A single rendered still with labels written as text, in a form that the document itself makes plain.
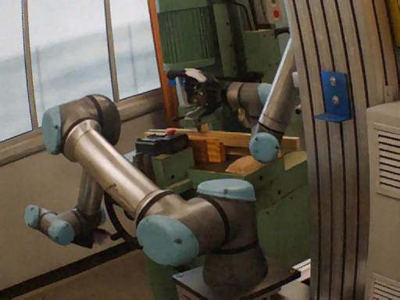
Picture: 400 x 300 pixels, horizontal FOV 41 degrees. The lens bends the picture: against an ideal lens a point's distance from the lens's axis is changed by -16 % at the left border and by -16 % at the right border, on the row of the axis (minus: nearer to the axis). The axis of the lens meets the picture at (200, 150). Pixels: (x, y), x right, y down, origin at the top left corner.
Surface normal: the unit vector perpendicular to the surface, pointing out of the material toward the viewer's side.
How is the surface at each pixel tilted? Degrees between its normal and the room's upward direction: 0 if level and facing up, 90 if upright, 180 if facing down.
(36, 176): 90
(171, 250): 94
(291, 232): 90
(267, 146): 90
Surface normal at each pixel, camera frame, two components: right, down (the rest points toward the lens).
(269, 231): 0.74, 0.07
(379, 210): -0.86, 0.24
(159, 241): -0.61, 0.33
